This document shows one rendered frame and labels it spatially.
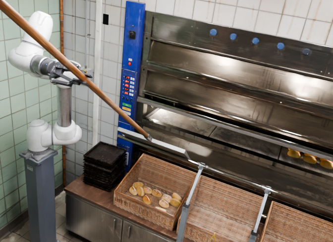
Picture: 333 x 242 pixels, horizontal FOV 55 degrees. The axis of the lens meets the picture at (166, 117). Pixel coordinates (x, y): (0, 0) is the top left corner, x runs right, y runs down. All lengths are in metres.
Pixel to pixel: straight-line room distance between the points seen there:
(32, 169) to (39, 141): 0.26
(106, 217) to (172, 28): 1.65
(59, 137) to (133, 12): 1.11
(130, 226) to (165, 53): 1.43
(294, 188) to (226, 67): 1.07
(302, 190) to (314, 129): 0.52
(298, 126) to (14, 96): 2.23
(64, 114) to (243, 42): 1.37
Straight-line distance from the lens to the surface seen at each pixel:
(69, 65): 1.34
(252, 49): 2.39
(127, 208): 2.75
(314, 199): 2.75
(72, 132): 2.52
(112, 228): 2.91
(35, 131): 2.53
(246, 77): 2.42
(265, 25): 2.34
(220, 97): 2.53
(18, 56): 1.63
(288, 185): 2.72
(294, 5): 2.31
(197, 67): 2.50
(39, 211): 2.93
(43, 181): 2.75
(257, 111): 2.49
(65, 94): 2.28
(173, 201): 2.83
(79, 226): 3.17
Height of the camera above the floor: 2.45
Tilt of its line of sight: 25 degrees down
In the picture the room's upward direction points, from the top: 8 degrees clockwise
